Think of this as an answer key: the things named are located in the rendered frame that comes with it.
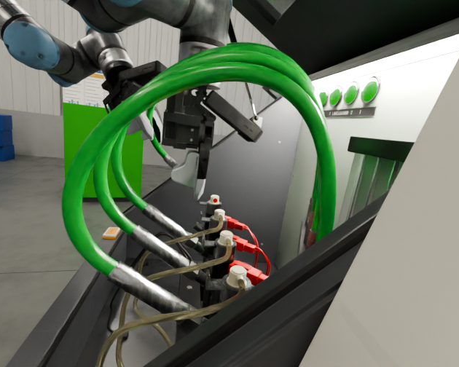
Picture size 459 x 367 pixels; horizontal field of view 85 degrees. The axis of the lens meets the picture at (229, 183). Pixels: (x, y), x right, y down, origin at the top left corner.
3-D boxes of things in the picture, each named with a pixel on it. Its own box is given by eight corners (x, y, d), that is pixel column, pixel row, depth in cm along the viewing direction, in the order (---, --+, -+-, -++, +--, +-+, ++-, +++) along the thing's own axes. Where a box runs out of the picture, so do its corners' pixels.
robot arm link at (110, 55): (136, 58, 64) (109, 39, 57) (142, 71, 63) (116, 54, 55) (116, 78, 66) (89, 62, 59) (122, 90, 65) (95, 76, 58)
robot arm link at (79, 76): (24, 52, 56) (66, 28, 55) (53, 63, 66) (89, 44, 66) (46, 86, 58) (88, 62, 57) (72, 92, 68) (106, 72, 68)
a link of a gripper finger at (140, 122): (138, 152, 55) (127, 120, 58) (157, 136, 53) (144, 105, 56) (126, 148, 52) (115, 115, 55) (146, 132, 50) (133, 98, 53)
